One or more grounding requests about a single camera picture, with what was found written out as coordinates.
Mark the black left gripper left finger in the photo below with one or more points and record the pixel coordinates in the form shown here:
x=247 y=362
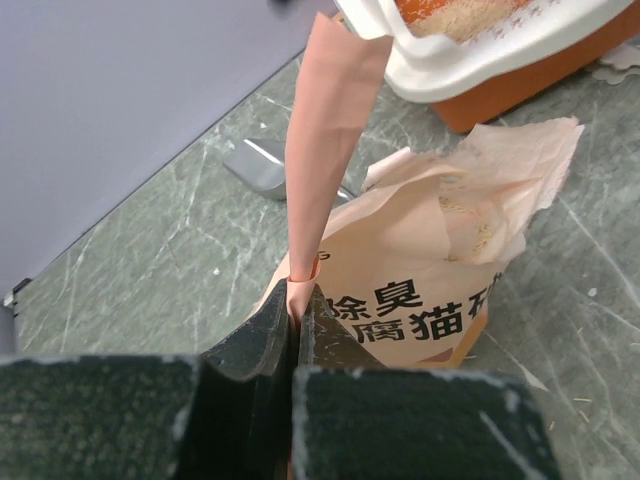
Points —
x=221 y=414

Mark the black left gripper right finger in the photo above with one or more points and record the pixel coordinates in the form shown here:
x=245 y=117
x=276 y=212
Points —
x=353 y=418

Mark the pink cat litter bag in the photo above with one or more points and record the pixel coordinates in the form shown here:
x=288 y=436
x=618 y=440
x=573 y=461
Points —
x=408 y=266

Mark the grey metal litter scoop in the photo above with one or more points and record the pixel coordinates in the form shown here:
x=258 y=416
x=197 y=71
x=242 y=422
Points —
x=259 y=165

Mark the white bag sealing clip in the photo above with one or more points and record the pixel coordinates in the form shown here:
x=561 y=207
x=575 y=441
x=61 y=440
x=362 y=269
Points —
x=618 y=64

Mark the orange and white litter box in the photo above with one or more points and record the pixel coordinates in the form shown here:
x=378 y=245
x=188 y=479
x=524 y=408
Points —
x=539 y=44

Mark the clean litter pile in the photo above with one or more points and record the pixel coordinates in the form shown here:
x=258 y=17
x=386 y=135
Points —
x=465 y=20

